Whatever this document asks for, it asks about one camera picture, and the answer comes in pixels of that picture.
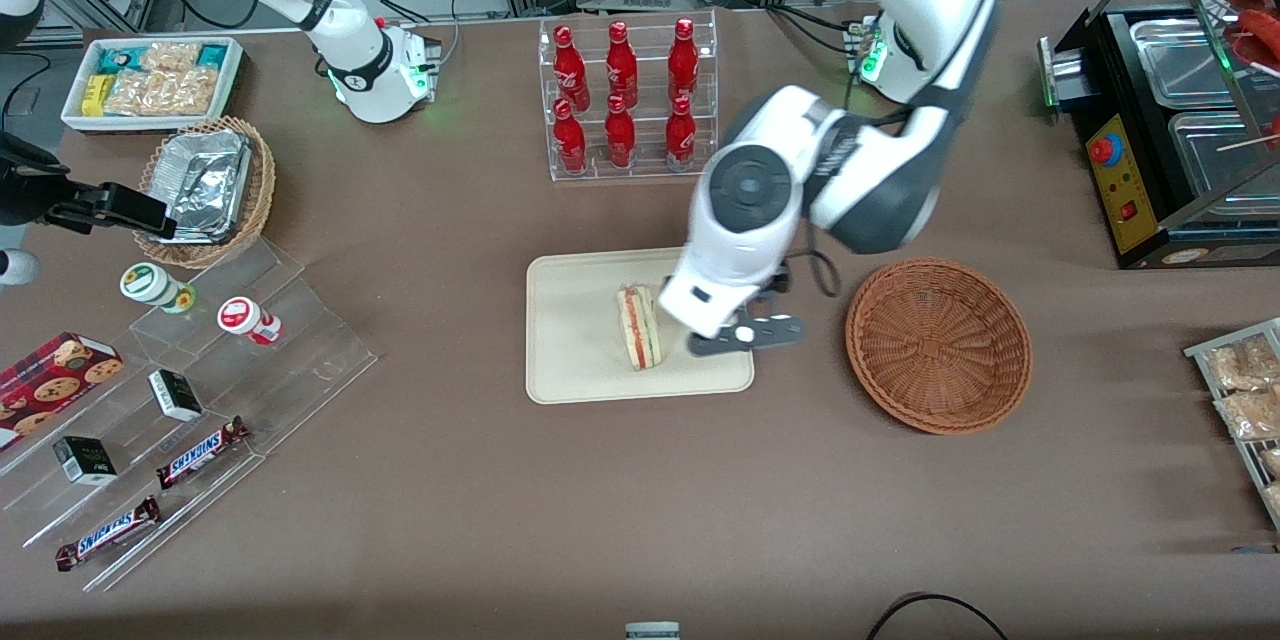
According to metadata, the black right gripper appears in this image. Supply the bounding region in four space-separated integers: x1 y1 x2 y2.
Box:
0 132 178 240

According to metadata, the plastic-wrapped triangle sandwich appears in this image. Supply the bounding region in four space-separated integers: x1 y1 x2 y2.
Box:
616 285 664 372

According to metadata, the small tan wicker basket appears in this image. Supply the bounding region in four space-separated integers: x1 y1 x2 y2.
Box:
133 116 277 269

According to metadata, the round brown wicker basket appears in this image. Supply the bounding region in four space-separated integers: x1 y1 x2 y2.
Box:
845 258 1033 435

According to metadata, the cream plastic tray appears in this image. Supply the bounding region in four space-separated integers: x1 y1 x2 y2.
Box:
526 248 755 405

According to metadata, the tray of packaged snacks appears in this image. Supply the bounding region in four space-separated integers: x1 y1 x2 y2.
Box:
1185 318 1280 531

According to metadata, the green lid yoghurt cup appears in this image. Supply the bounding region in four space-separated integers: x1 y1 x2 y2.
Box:
120 263 197 314

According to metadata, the silver foil container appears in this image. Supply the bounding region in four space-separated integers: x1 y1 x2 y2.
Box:
150 129 252 244

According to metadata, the white snack bin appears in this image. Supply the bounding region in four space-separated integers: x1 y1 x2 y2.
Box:
62 37 244 134

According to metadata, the clear bag of crackers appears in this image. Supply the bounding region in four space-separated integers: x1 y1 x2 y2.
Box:
140 41 202 73
104 68 218 117

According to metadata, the red lid yoghurt cup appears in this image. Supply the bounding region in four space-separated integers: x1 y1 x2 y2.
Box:
218 296 284 346

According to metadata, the clear acrylic bottle rack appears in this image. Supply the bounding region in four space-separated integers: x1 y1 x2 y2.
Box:
538 10 719 183

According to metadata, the red cola bottle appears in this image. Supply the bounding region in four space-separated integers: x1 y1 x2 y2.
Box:
665 95 698 171
553 98 588 174
668 18 700 101
606 21 639 108
553 25 591 111
604 95 637 169

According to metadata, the red cookie box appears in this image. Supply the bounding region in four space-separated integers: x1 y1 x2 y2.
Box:
0 332 125 452

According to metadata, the small black carton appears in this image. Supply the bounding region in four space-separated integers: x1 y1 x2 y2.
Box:
148 369 205 423
53 436 119 487

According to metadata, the clear acrylic stepped display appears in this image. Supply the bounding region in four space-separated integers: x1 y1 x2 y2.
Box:
0 238 379 593

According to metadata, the brown Snickers bar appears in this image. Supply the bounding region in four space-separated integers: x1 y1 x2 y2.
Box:
55 496 163 573
156 416 252 491

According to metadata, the black food warmer yellow panel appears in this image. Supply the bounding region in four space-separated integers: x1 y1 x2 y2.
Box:
1038 0 1280 270

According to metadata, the steel warmer pan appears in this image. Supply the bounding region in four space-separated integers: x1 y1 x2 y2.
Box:
1168 110 1280 203
1130 18 1237 110

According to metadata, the clear bag of snacks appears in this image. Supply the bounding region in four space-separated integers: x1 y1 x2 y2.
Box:
1214 388 1280 442
1204 336 1280 392

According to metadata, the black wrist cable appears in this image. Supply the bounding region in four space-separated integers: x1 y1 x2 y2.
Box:
790 220 843 300

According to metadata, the black cable loop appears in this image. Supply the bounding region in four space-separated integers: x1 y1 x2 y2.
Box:
865 593 1011 640

